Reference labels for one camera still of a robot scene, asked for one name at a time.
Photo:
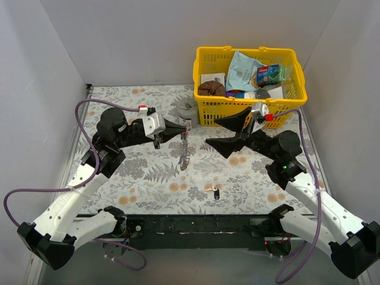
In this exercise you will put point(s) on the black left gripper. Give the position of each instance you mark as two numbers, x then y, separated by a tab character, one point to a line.
158	138

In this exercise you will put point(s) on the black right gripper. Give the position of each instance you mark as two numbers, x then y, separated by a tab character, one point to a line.
243	135

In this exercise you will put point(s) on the metal disc with keyrings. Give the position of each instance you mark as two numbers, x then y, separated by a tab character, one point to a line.
185	154

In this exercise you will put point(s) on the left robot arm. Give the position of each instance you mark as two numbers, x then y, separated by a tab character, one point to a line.
53	236

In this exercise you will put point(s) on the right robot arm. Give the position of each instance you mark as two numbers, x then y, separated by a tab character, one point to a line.
350	242

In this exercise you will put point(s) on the grey paper-wrapped roll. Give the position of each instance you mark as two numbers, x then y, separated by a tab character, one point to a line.
187	112

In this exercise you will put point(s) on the brown round scrunchie item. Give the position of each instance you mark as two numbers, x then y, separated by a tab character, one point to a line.
211	88

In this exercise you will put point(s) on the floral tablecloth mat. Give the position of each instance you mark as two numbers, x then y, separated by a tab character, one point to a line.
150	181

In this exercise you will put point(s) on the light blue chips bag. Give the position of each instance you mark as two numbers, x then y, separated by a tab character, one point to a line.
242	73

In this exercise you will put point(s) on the white small box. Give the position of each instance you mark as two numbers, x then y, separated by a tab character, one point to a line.
217	77

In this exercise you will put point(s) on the white blue bottle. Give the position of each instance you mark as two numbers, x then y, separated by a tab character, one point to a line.
260	93

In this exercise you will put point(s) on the yellow plastic basket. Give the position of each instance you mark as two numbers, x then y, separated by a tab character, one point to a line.
211	59

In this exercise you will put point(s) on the green sponge pack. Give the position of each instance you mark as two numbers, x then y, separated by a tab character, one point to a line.
271	74

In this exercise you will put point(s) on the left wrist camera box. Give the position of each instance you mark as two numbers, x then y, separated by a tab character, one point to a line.
152	121

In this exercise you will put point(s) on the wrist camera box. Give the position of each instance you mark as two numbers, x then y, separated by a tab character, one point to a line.
152	121
260	116

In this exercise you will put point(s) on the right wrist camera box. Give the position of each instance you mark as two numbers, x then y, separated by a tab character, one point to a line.
260	116

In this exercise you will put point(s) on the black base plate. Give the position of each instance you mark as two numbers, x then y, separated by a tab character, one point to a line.
206	231

